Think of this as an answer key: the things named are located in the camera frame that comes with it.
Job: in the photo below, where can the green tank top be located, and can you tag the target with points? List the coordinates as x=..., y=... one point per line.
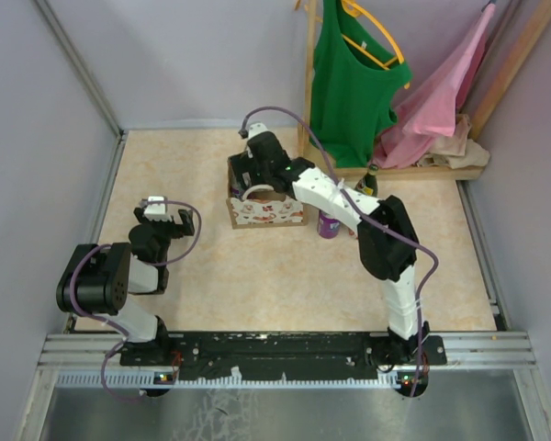
x=347, y=124

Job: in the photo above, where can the beige cloth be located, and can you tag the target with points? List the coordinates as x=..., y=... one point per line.
x=457, y=151

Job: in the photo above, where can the aluminium rail frame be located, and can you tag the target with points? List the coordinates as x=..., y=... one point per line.
x=466, y=350

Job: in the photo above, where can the green glass bottle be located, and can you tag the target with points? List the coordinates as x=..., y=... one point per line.
x=368, y=183

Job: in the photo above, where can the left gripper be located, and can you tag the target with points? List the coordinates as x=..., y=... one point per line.
x=179, y=230

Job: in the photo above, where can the yellow clothes hanger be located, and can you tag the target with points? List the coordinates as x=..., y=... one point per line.
x=349, y=49

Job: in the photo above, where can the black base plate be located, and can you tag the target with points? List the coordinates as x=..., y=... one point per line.
x=394, y=352

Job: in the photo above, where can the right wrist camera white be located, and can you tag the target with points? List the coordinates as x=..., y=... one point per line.
x=252, y=130

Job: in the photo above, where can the canvas tote bag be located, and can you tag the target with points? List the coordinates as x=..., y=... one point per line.
x=260, y=206

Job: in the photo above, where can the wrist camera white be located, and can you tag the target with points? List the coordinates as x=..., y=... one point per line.
x=155, y=208
x=252, y=130

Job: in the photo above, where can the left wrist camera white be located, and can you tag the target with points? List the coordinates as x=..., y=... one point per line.
x=155, y=208

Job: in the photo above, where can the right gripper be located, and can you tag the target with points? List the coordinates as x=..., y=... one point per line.
x=250, y=163

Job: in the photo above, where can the white cable duct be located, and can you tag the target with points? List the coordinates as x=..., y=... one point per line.
x=155, y=380

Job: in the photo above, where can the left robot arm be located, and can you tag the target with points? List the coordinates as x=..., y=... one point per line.
x=100, y=279

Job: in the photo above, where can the pink shirt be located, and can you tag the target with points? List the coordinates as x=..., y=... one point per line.
x=429, y=113

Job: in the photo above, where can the wooden clothes rack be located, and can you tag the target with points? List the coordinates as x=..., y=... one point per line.
x=521, y=27

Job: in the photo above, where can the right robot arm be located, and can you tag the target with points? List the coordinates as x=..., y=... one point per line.
x=386, y=238

